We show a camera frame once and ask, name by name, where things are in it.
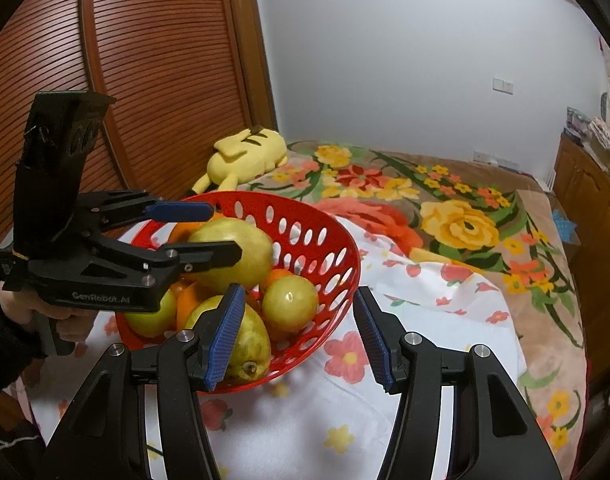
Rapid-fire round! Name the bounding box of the yellow pear with stem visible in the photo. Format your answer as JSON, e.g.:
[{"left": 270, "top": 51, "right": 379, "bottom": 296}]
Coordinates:
[{"left": 185, "top": 294, "right": 272, "bottom": 386}]

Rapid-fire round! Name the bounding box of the person's left forearm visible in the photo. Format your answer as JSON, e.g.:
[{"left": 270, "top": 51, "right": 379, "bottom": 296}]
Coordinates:
[{"left": 0, "top": 265, "right": 43, "bottom": 406}]

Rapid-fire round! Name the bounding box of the cardboard box with cloth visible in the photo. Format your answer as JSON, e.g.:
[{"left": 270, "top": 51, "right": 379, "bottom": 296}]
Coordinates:
[{"left": 587, "top": 115, "right": 610, "bottom": 176}]

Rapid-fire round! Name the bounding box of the wooden slatted wardrobe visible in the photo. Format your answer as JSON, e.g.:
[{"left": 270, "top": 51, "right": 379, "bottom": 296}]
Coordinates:
[{"left": 0, "top": 0, "right": 281, "bottom": 271}]

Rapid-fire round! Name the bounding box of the medium orange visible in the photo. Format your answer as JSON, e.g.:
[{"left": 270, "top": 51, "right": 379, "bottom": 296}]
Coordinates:
[{"left": 167, "top": 212, "right": 226, "bottom": 247}]

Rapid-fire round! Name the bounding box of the floral blanket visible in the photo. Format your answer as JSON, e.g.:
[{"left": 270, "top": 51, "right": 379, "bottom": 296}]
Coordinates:
[{"left": 235, "top": 140, "right": 593, "bottom": 466}]

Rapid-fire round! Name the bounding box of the white wall outlet strip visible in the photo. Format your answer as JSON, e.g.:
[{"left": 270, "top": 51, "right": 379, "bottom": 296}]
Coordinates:
[{"left": 472, "top": 150, "right": 523, "bottom": 170}]

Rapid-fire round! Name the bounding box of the blue patterned item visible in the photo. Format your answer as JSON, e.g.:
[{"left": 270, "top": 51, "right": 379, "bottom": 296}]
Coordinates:
[{"left": 552, "top": 210, "right": 578, "bottom": 246}]

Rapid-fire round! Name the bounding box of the white flower print cloth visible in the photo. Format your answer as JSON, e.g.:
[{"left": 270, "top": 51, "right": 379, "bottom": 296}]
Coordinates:
[{"left": 15, "top": 220, "right": 528, "bottom": 480}]

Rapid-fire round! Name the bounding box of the large orange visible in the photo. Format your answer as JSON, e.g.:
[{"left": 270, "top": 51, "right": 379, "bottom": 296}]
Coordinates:
[{"left": 175, "top": 282, "right": 212, "bottom": 332}]

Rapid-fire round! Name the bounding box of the round yellow-green pear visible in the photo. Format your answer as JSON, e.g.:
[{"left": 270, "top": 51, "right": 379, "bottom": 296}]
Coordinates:
[{"left": 261, "top": 275, "right": 320, "bottom": 333}]

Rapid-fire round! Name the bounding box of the person's left hand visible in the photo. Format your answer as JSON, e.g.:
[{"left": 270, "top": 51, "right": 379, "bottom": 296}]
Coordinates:
[{"left": 0, "top": 290, "right": 93, "bottom": 343}]

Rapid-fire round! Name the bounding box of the green pear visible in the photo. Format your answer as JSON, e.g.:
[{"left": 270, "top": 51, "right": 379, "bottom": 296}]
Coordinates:
[{"left": 125, "top": 287, "right": 178, "bottom": 338}]

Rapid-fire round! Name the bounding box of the red plastic basket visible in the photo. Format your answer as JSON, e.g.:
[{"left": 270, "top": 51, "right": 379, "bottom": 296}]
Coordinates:
[{"left": 115, "top": 191, "right": 361, "bottom": 395}]

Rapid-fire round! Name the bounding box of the small tangerine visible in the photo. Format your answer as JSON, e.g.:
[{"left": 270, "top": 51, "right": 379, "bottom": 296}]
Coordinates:
[{"left": 259, "top": 268, "right": 298, "bottom": 291}]

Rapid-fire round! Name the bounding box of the yellow-green lemon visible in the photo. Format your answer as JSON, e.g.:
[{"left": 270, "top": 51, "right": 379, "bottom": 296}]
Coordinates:
[{"left": 185, "top": 217, "right": 275, "bottom": 291}]

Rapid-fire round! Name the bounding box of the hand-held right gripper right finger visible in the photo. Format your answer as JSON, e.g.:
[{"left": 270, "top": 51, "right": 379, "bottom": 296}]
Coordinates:
[{"left": 352, "top": 286, "right": 563, "bottom": 480}]

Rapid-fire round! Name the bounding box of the wooden sideboard cabinet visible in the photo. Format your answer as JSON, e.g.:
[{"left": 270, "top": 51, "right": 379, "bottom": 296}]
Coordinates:
[{"left": 552, "top": 132, "right": 610, "bottom": 376}]

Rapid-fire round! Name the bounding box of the stack of storage boxes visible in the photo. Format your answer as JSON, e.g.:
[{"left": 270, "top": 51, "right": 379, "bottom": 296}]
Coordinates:
[{"left": 565, "top": 106, "right": 593, "bottom": 140}]

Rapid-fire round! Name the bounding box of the yellow plush toy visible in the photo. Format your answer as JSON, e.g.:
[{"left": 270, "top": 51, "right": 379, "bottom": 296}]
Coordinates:
[{"left": 187, "top": 125, "right": 288, "bottom": 198}]

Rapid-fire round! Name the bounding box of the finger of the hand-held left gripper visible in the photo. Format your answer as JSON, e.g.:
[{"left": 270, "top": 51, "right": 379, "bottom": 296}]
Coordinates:
[
  {"left": 95, "top": 239, "right": 243, "bottom": 286},
  {"left": 80, "top": 191, "right": 217, "bottom": 233}
]

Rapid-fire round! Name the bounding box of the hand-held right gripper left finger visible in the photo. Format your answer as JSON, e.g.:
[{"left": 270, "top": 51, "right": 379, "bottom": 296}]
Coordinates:
[{"left": 40, "top": 283, "right": 247, "bottom": 480}]

